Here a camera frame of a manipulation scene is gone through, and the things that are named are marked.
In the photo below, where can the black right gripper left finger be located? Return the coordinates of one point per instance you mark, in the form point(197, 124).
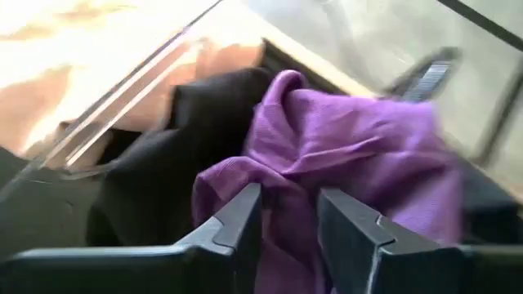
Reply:
point(204, 261)

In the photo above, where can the clear plastic bin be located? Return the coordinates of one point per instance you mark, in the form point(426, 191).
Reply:
point(122, 92)

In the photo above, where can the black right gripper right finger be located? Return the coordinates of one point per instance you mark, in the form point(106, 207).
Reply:
point(388, 261)

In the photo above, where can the black table edge clamp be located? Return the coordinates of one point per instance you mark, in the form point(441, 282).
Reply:
point(425, 75)

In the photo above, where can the black towel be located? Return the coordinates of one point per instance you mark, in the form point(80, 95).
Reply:
point(184, 155)

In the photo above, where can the purple towel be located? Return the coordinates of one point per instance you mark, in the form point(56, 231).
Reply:
point(347, 143)

